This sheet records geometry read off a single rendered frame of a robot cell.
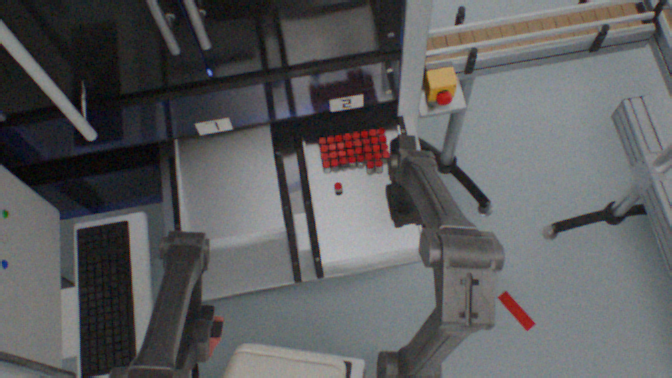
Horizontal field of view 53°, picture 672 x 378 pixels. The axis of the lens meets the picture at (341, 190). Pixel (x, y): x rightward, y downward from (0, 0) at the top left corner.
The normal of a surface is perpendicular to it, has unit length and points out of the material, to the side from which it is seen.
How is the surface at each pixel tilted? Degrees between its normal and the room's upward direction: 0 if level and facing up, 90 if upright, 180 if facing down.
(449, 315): 17
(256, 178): 0
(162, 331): 41
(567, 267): 0
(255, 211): 0
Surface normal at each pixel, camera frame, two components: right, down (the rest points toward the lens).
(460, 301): 0.13, -0.13
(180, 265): 0.11, -0.88
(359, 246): -0.04, -0.37
